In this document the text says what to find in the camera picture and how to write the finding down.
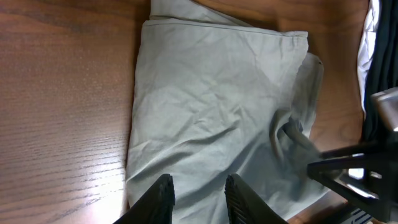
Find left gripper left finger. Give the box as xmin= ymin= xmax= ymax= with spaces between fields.
xmin=114 ymin=174 xmax=175 ymax=224

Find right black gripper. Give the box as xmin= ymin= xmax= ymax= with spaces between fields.
xmin=307 ymin=142 xmax=397 ymax=222

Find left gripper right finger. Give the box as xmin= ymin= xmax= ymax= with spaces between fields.
xmin=224 ymin=174 xmax=287 ymax=224

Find khaki green shorts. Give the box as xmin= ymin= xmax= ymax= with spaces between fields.
xmin=126 ymin=0 xmax=327 ymax=223

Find black garment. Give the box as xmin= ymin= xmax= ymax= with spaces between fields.
xmin=362 ymin=0 xmax=397 ymax=141

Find white garment under pile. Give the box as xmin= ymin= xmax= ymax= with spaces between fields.
xmin=357 ymin=0 xmax=381 ymax=114

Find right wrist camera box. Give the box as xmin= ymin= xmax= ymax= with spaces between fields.
xmin=371 ymin=87 xmax=397 ymax=132

